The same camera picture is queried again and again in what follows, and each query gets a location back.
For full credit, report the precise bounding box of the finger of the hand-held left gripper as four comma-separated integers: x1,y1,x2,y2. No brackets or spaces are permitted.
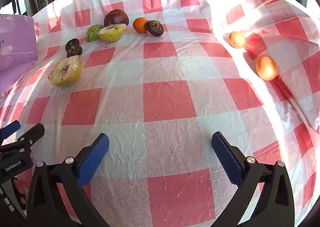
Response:
0,120,21,140
0,123,45,155

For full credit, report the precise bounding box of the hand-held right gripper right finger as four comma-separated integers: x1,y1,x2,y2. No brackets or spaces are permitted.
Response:
211,131,295,227

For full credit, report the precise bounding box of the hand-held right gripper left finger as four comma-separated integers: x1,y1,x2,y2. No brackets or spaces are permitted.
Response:
26,133,110,227

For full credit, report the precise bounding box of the yellow-green fruit half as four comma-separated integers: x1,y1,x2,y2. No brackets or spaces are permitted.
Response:
49,56,82,87

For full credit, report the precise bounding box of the large orange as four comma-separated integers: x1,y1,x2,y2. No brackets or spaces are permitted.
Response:
256,55,278,81
229,31,246,49

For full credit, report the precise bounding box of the red white checkered tablecloth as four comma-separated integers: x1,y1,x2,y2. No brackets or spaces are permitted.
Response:
0,0,320,227

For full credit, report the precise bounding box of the purple box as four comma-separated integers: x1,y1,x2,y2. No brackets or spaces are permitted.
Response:
0,14,38,72

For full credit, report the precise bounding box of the dark brown fruit half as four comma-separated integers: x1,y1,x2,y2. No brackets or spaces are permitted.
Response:
65,38,83,58
146,20,164,37

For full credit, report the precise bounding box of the green wrapped fruit half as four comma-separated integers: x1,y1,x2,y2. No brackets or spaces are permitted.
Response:
86,25,104,42

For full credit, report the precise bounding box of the pale yellow wrapped fruit half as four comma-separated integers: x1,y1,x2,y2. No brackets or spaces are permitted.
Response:
98,23,127,42

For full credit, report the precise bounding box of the small tangerine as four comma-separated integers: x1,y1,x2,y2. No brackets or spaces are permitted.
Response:
133,17,149,34

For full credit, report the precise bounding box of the dark red round fruit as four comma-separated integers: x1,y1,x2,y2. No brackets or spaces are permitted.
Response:
104,9,130,27

